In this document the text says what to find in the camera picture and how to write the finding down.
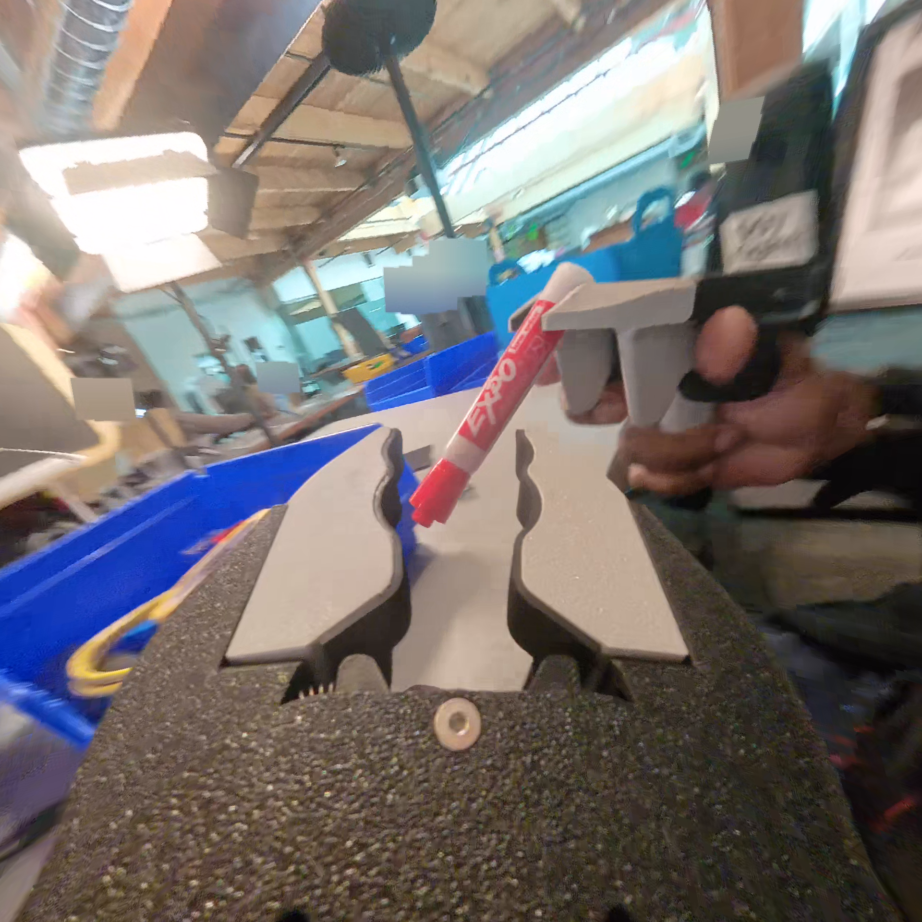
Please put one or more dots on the black panel with pale rim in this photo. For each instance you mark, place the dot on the black panel with pale rim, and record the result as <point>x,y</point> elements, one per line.
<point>29,389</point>

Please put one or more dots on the person's right forearm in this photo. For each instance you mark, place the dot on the person's right forearm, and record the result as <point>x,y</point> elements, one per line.
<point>900,461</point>

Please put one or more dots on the bright ceiling light panel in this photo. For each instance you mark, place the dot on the bright ceiling light panel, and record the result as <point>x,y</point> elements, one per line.
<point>122,202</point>

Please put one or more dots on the yellow plastic bin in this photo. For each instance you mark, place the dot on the yellow plastic bin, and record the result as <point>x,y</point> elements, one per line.
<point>367,367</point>

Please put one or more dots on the black hanging box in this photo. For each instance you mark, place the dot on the black hanging box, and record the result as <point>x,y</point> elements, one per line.
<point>234,202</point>

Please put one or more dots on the red dry-erase marker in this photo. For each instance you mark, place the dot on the red dry-erase marker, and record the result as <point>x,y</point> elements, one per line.
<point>497,389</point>

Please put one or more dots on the blue tote bag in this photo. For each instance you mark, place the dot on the blue tote bag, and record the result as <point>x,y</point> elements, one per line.
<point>634,259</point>

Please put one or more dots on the person's right hand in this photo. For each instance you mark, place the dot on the person's right hand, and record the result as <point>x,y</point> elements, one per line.
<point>756,439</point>

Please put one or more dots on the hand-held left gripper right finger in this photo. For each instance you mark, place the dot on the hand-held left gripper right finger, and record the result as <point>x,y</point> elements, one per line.
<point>590,569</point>

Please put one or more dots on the black floor lamp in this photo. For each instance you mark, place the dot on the black floor lamp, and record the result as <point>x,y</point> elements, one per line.
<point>374,29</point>

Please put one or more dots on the person's dark trousers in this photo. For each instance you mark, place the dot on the person's dark trousers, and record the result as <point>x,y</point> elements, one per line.
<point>864,684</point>

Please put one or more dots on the large blue plastic bin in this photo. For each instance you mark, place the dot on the large blue plastic bin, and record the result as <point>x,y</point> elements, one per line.
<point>108,547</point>

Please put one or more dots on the silver ribbed air duct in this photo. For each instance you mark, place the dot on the silver ribbed air duct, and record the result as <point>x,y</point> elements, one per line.
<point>79,57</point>

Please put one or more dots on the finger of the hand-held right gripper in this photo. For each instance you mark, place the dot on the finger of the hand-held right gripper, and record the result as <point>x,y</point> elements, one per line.
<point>627,304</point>
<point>585,367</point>

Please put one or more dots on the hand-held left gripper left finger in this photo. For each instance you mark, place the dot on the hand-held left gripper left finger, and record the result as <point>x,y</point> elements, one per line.
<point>324,554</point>

